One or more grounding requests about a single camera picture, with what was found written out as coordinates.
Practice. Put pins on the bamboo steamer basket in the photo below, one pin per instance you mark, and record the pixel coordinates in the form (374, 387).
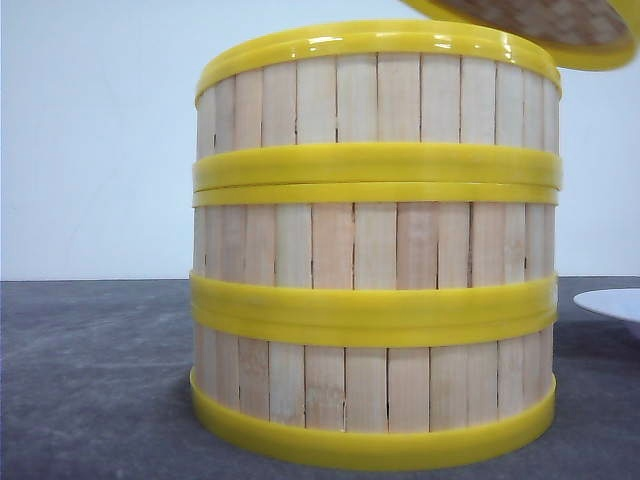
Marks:
(374, 408)
(336, 268)
(378, 111)

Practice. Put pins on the yellow rimmed steamer lid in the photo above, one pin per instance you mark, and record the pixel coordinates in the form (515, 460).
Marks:
(592, 35)

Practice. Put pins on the white plate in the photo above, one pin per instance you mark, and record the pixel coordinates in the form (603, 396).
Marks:
(621, 303)

